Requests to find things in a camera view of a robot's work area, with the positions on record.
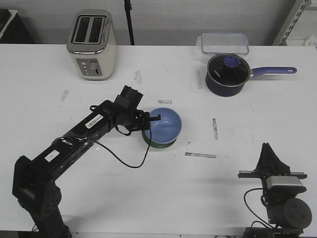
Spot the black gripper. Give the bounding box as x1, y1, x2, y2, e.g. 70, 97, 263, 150
124, 110, 161, 132
238, 143, 307, 198

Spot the blue bowl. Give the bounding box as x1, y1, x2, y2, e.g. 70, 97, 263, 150
142, 108, 182, 145

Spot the green bowl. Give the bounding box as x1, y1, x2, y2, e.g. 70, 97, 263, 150
142, 131, 176, 149

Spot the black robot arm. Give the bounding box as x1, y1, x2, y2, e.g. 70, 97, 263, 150
12, 86, 161, 238
238, 143, 313, 238

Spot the dark blue saucepan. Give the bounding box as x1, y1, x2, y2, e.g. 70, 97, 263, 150
206, 53, 297, 97

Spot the clear plastic food container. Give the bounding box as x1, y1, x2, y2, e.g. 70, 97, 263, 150
196, 32, 249, 55

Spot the glass pot lid blue knob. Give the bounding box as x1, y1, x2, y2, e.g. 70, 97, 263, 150
207, 54, 250, 86

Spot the cream and chrome toaster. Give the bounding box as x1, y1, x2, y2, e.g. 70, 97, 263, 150
66, 9, 117, 81

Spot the black tripod pole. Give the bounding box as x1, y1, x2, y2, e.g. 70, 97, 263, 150
124, 0, 135, 46

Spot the grey perforated metal rack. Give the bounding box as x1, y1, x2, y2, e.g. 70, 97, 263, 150
272, 0, 317, 46

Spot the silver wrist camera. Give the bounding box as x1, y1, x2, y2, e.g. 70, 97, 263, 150
266, 176, 307, 193

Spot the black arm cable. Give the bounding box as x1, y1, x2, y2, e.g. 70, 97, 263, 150
244, 187, 273, 228
85, 119, 153, 169

